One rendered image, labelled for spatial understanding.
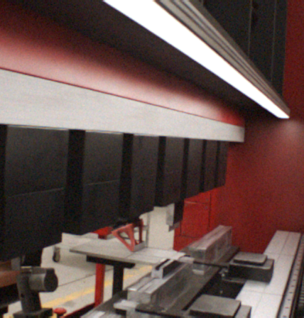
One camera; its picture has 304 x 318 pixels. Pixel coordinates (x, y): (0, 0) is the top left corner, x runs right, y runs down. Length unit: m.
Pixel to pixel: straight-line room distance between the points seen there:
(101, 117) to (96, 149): 0.05
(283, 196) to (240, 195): 0.19
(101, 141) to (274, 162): 1.45
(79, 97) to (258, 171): 1.54
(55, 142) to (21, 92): 0.11
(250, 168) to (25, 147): 1.66
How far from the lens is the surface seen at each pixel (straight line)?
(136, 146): 0.96
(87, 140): 0.77
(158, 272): 1.31
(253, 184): 2.20
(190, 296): 1.50
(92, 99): 0.78
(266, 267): 1.31
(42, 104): 0.65
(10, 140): 0.60
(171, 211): 1.35
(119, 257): 1.38
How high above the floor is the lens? 1.34
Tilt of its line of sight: 3 degrees down
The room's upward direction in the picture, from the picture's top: 4 degrees clockwise
